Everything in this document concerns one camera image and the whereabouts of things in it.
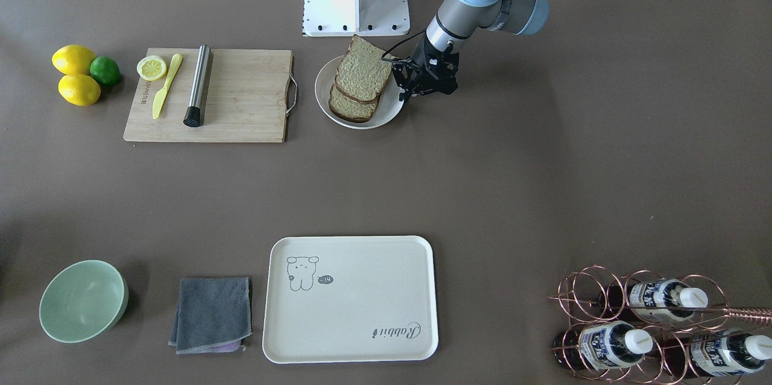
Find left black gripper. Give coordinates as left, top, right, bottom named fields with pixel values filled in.
left=392, top=32, right=460, bottom=103

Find white round plate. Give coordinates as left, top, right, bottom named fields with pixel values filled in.
left=315, top=56, right=403, bottom=130

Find bread slice from board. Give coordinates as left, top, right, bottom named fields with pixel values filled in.
left=334, top=35, right=391, bottom=104

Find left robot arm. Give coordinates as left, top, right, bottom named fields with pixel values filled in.
left=388, top=0, right=549, bottom=103

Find cream rabbit tray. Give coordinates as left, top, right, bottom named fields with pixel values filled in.
left=262, top=235, right=439, bottom=364

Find bread slice on plate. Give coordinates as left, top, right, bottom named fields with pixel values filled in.
left=328, top=84, right=381, bottom=123

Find wooden cutting board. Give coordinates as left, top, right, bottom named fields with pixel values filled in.
left=124, top=48, right=293, bottom=143

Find yellow plastic knife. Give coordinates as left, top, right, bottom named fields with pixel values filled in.
left=152, top=53, right=184, bottom=120

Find lemon slices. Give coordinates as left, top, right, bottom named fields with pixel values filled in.
left=136, top=55, right=168, bottom=81

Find grey folded cloth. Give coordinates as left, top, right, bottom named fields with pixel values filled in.
left=168, top=276, right=253, bottom=355

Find green lime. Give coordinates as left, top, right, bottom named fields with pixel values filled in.
left=89, top=57, right=121, bottom=86

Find tea bottle front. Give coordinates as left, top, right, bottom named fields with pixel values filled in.
left=551, top=320, right=654, bottom=372

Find tea bottle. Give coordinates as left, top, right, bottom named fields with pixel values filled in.
left=551, top=320, right=654, bottom=372
left=661, top=328, right=771, bottom=379
left=598, top=279, right=709, bottom=324

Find yellow lemon lower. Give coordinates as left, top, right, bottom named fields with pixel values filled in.
left=58, top=74, right=101, bottom=106

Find yellow lemon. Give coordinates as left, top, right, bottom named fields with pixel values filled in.
left=58, top=74, right=101, bottom=106
left=51, top=44, right=97, bottom=76

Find tea bottle back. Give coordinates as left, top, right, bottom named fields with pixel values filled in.
left=598, top=279, right=709, bottom=324

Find yellow lemon upper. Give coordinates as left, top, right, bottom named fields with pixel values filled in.
left=51, top=44, right=97, bottom=76

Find green bowl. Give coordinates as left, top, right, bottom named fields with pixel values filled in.
left=39, top=259, right=129, bottom=343

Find copper wire bottle rack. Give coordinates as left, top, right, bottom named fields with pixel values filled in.
left=552, top=265, right=770, bottom=384

